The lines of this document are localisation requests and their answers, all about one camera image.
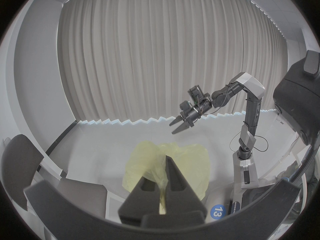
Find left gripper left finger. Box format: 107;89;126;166
118;176;162;226

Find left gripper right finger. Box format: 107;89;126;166
164;155;208;220

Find yellow plastic bag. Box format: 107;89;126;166
122;141;210;214

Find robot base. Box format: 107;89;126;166
211;151;278;219

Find white chair grey cushions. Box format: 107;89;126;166
1;133;108;224

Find white curtain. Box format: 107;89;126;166
57;0;288;127

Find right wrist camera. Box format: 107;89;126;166
179;100;192;113

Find black cable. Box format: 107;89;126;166
229;133;269;152

